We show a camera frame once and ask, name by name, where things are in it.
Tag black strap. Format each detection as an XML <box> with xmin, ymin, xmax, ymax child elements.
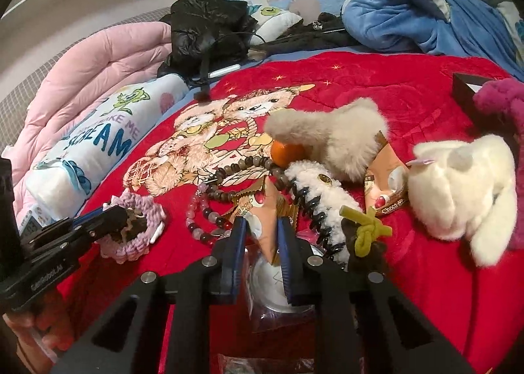
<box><xmin>196</xmin><ymin>46</ymin><xmax>212</xmax><ymax>103</ymax></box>

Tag black puffer jacket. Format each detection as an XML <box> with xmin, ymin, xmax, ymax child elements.
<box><xmin>157</xmin><ymin>0</ymin><xmax>259</xmax><ymax>77</ymax></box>

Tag beige fluffy plush toy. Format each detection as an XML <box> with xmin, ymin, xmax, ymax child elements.
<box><xmin>264</xmin><ymin>97</ymin><xmax>390</xmax><ymax>183</ymax></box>

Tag white marker pen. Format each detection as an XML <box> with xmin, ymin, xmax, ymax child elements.
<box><xmin>208</xmin><ymin>64</ymin><xmax>243</xmax><ymax>79</ymax></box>

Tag magenta plush bear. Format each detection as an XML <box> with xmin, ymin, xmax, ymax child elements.
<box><xmin>472</xmin><ymin>79</ymin><xmax>524</xmax><ymax>236</ymax></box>

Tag green knot hair tie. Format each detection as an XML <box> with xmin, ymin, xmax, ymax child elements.
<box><xmin>339</xmin><ymin>205</ymin><xmax>392</xmax><ymax>273</ymax></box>

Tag white fluffy hair claw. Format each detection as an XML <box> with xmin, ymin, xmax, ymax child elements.
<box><xmin>282</xmin><ymin>161</ymin><xmax>366</xmax><ymax>261</ymax></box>

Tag person's left hand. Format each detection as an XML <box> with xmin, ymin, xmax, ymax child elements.
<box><xmin>4</xmin><ymin>292</ymin><xmax>77</xmax><ymax>365</ymax></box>

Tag pink bead bracelet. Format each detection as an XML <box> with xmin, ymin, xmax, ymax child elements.
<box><xmin>185</xmin><ymin>184</ymin><xmax>235</xmax><ymax>244</ymax></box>

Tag pink quilt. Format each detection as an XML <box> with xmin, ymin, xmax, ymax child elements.
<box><xmin>0</xmin><ymin>22</ymin><xmax>173</xmax><ymax>220</ymax></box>

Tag small white printed pillow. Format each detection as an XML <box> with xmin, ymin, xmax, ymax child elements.
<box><xmin>245</xmin><ymin>0</ymin><xmax>304</xmax><ymax>46</ymax></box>

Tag dark cloth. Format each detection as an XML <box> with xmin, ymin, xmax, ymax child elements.
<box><xmin>249</xmin><ymin>12</ymin><xmax>366</xmax><ymax>58</ymax></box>

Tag white printed bolster pillow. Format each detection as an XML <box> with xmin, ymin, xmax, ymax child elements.
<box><xmin>24</xmin><ymin>73</ymin><xmax>190</xmax><ymax>228</ymax></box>

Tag red printed blanket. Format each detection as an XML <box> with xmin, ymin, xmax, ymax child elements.
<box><xmin>53</xmin><ymin>51</ymin><xmax>524</xmax><ymax>374</ymax></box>

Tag brown triangular snack packet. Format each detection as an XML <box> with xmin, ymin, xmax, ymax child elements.
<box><xmin>364</xmin><ymin>131</ymin><xmax>411</xmax><ymax>220</ymax></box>
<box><xmin>230</xmin><ymin>175</ymin><xmax>288</xmax><ymax>265</ymax></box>

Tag black tray box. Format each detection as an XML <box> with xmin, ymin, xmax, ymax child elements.
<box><xmin>451</xmin><ymin>71</ymin><xmax>524</xmax><ymax>130</ymax></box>

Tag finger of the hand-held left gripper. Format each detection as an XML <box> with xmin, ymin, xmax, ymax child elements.
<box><xmin>67</xmin><ymin>206</ymin><xmax>131</xmax><ymax>232</ymax></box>
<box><xmin>57</xmin><ymin>229</ymin><xmax>123</xmax><ymax>251</ymax></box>

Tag white plush toy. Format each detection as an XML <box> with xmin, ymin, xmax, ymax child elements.
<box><xmin>406</xmin><ymin>134</ymin><xmax>518</xmax><ymax>267</ymax></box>

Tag blue cartoon printed blanket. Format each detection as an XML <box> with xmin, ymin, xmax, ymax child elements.
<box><xmin>328</xmin><ymin>0</ymin><xmax>524</xmax><ymax>83</ymax></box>

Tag pink knitted scrunchie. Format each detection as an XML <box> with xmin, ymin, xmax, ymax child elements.
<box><xmin>93</xmin><ymin>190</ymin><xmax>167</xmax><ymax>265</ymax></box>

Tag tangerine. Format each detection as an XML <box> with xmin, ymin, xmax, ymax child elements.
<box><xmin>269</xmin><ymin>139</ymin><xmax>306</xmax><ymax>169</ymax></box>

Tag brown bead bracelet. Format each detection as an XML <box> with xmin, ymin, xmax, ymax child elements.
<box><xmin>204</xmin><ymin>155</ymin><xmax>296</xmax><ymax>204</ymax></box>

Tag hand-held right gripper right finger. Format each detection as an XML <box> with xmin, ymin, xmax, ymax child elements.
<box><xmin>275</xmin><ymin>216</ymin><xmax>478</xmax><ymax>374</ymax></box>

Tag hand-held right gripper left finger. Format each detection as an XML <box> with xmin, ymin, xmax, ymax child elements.
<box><xmin>49</xmin><ymin>216</ymin><xmax>250</xmax><ymax>374</ymax></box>

